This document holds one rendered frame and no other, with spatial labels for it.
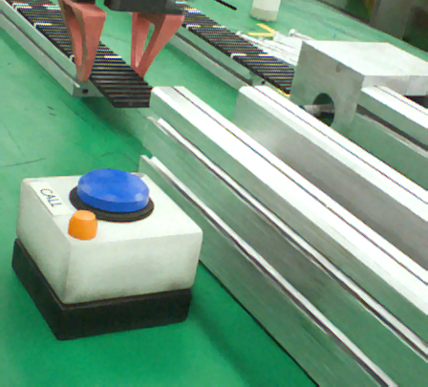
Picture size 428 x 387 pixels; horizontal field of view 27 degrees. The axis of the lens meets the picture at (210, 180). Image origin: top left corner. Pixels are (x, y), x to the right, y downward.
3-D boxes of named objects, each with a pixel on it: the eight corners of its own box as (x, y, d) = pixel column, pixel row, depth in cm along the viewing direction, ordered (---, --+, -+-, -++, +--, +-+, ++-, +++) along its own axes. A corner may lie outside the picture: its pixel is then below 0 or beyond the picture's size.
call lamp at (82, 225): (62, 226, 47) (65, 206, 46) (89, 225, 47) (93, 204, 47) (74, 241, 45) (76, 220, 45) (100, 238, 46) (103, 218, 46)
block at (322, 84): (257, 139, 81) (279, 38, 77) (362, 136, 88) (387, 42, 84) (313, 182, 74) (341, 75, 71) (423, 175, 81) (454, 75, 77)
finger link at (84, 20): (147, 95, 80) (164, -9, 76) (73, 95, 76) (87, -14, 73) (117, 69, 85) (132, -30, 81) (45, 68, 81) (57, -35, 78)
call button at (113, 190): (63, 199, 51) (68, 166, 50) (127, 194, 53) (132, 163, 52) (91, 232, 48) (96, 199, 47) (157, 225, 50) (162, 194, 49)
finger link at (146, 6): (172, 95, 81) (190, -8, 78) (99, 95, 78) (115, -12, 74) (140, 69, 86) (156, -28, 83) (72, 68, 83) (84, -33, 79)
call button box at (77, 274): (9, 267, 54) (19, 171, 51) (154, 251, 59) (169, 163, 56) (56, 343, 47) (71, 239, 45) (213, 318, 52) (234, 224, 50)
